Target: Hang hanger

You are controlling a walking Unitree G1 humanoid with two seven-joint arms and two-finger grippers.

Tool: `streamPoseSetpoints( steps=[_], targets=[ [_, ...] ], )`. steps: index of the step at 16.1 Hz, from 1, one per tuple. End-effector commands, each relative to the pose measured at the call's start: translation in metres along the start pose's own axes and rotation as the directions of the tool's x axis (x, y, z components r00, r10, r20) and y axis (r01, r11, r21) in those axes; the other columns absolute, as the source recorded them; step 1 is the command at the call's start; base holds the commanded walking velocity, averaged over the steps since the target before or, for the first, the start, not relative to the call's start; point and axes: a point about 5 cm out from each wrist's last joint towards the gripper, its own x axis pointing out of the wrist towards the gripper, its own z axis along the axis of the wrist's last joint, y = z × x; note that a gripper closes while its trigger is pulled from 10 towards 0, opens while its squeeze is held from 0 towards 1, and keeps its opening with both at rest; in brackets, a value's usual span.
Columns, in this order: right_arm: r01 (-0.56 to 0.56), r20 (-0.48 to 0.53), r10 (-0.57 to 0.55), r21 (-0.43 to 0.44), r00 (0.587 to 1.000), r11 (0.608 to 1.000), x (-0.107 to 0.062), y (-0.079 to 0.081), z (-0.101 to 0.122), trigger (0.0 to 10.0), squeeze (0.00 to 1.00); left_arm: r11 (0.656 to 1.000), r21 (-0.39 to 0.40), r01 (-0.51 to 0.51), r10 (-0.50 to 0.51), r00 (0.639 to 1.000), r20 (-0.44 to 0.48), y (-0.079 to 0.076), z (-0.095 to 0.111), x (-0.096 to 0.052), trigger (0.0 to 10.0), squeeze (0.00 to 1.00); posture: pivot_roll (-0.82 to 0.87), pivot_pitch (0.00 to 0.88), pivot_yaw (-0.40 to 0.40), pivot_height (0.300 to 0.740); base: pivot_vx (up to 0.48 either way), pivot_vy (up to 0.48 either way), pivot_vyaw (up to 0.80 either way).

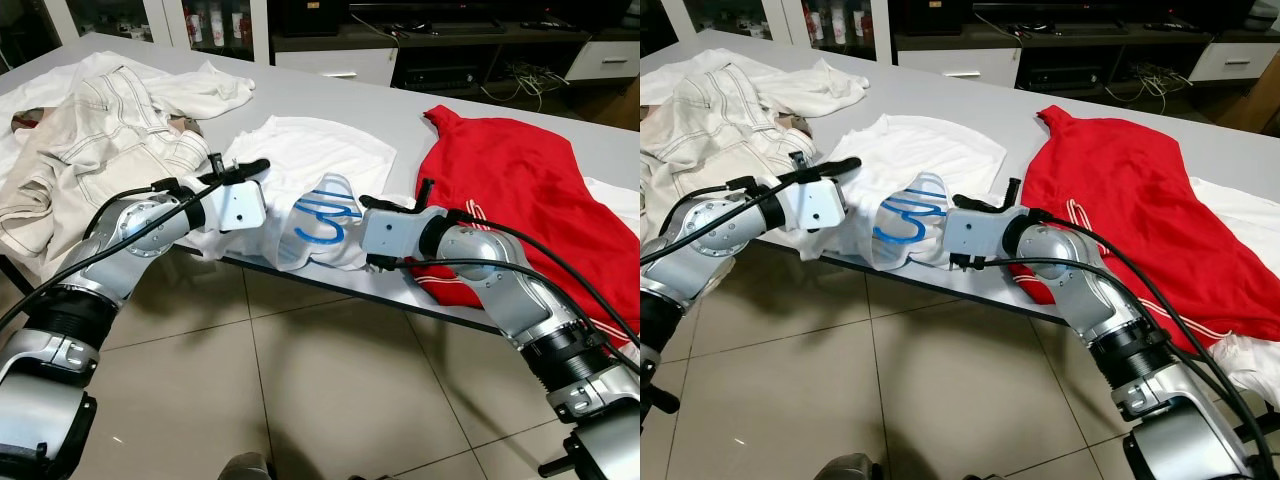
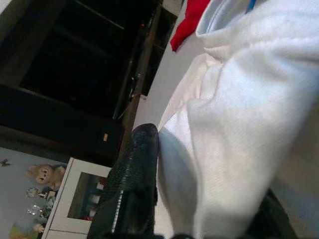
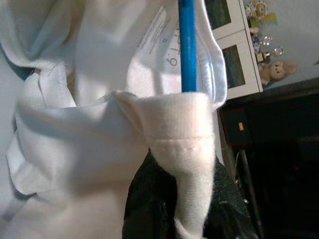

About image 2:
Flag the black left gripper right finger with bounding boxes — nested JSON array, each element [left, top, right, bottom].
[[253, 188, 299, 239]]

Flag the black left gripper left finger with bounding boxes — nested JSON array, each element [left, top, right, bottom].
[[87, 122, 160, 239]]

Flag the white t-shirt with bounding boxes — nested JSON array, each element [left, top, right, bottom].
[[157, 0, 319, 239]]

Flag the blue wire hanger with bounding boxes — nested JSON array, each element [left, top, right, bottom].
[[245, 0, 257, 13]]

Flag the white glass door cabinet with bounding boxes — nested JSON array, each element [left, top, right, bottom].
[[39, 156, 113, 239]]

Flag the brown monkey plush toy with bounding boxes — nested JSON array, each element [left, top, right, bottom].
[[26, 163, 68, 190]]

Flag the black tv stand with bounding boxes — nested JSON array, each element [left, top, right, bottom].
[[0, 0, 180, 167]]

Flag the red shirt white stripes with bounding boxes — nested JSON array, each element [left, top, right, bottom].
[[170, 0, 212, 52]]

